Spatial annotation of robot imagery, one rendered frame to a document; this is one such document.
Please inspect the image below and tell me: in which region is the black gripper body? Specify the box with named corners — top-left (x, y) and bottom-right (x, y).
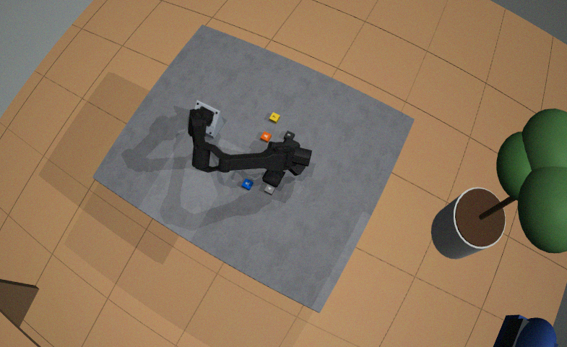
top-left (262, 138), bottom-right (300, 188)

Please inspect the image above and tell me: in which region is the yellow block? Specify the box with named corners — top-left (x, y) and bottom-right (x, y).
top-left (269, 112), bottom-right (280, 124)

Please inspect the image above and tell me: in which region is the blue block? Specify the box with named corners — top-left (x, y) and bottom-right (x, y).
top-left (241, 179), bottom-right (254, 191)

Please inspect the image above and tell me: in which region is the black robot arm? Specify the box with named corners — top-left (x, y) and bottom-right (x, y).
top-left (188, 106), bottom-right (312, 176)

